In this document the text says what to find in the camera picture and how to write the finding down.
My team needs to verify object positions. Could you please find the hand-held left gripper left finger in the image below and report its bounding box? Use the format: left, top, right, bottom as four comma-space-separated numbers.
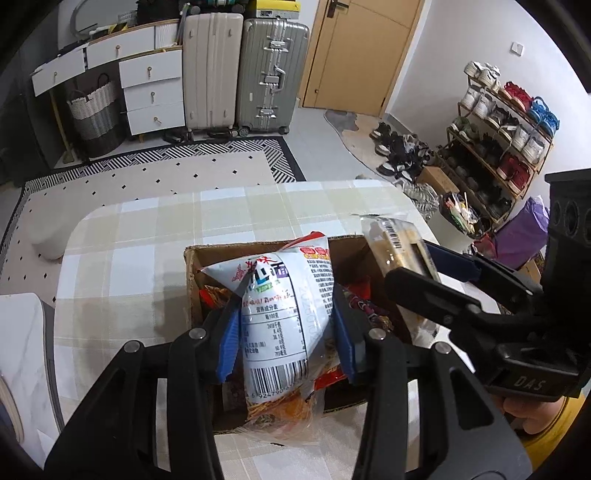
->
44, 295, 243, 480

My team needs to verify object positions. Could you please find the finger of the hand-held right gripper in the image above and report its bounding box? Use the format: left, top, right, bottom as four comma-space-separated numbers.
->
385, 265, 522, 370
425, 240, 539, 296

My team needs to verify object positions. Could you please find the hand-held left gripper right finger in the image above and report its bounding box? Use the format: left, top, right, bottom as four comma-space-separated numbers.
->
332, 282, 532, 480

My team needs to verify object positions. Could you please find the white red noodle snack packet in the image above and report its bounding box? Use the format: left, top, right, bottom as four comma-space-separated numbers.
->
198, 231, 345, 428

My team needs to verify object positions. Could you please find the clear cake packet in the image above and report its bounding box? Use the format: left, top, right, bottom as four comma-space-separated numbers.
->
353, 213, 444, 342

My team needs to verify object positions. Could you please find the brown cardboard box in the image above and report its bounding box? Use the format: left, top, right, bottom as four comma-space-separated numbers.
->
184, 235, 416, 432

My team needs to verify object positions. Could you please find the person's right hand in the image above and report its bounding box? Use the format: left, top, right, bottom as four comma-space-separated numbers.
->
501, 394, 585, 437

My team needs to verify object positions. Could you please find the red bag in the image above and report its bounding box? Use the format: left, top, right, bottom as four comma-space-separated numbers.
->
471, 233, 497, 259

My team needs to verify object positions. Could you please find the white trash bin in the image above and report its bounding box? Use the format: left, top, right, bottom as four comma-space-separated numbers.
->
438, 191, 485, 241

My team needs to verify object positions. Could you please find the brown carton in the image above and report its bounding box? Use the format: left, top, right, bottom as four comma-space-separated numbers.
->
418, 166, 459, 195
519, 258, 544, 284

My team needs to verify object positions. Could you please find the purple bag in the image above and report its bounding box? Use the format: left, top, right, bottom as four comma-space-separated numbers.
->
494, 196, 550, 271

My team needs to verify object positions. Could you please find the shoe rack with shoes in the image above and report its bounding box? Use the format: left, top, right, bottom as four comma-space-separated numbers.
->
450, 61, 560, 222

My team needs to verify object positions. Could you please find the cluster of loose shoes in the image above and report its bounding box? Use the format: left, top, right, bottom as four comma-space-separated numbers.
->
369, 121, 444, 213

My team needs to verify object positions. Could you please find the beige checked tablecloth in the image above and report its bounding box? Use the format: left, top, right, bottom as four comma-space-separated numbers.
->
53, 179, 502, 480

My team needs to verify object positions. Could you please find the beige irregular floor mat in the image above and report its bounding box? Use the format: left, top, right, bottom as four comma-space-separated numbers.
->
323, 108, 389, 174

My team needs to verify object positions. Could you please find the black white patterned rug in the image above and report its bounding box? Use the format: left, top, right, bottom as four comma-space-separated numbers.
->
0, 136, 308, 296

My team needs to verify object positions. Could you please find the white marble side table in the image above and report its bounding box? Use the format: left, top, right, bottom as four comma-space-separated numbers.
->
0, 293, 63, 462

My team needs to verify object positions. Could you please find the white ottoman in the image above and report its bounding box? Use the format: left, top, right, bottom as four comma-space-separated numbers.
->
28, 220, 70, 260

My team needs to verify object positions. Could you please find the round wooden tray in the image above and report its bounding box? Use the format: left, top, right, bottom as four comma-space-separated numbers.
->
0, 374, 24, 444

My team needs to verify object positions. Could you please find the wooden door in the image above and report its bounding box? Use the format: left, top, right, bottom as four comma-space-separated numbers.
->
298, 0, 426, 117

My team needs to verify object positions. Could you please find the woven laundry basket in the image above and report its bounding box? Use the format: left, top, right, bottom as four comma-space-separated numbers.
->
66, 74, 124, 158

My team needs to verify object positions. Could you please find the beige suitcase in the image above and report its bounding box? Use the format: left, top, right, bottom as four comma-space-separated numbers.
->
182, 11, 245, 134

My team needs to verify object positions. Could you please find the white drawer desk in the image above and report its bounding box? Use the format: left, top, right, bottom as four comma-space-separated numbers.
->
31, 18, 185, 137

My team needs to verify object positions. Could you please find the silver suitcase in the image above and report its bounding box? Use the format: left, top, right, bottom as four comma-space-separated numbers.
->
235, 17, 310, 136

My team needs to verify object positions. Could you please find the grey curved hoop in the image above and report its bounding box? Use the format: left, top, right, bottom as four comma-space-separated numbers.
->
58, 0, 93, 49

